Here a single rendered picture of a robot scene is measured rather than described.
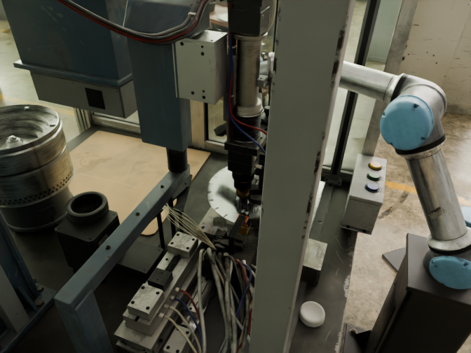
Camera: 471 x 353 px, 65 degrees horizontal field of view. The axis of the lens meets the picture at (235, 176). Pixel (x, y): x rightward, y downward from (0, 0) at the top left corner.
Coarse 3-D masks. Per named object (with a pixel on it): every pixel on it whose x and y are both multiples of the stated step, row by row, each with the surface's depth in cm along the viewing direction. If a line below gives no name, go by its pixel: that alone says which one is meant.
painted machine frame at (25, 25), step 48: (48, 0) 82; (96, 0) 78; (144, 0) 69; (192, 0) 70; (48, 48) 90; (96, 48) 84; (144, 48) 73; (48, 96) 98; (96, 96) 92; (144, 96) 79; (0, 240) 88; (0, 288) 87; (48, 288) 107; (0, 336) 94; (96, 336) 82
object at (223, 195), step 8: (224, 168) 125; (216, 176) 121; (224, 176) 121; (208, 184) 118; (216, 184) 118; (224, 184) 118; (232, 184) 118; (208, 192) 115; (216, 192) 115; (224, 192) 115; (232, 192) 115; (208, 200) 112; (216, 200) 112; (224, 200) 112; (232, 200) 112; (216, 208) 109; (224, 208) 109; (232, 208) 109; (240, 208) 109; (248, 208) 109; (256, 208) 109; (232, 216) 106; (256, 216) 106; (248, 224) 104; (256, 224) 104
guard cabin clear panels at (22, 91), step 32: (0, 0) 133; (224, 0) 133; (384, 0) 115; (0, 32) 136; (224, 32) 139; (352, 32) 124; (384, 32) 120; (0, 64) 139; (384, 64) 126; (0, 96) 142; (32, 96) 156; (64, 128) 177; (352, 128) 142; (352, 160) 150
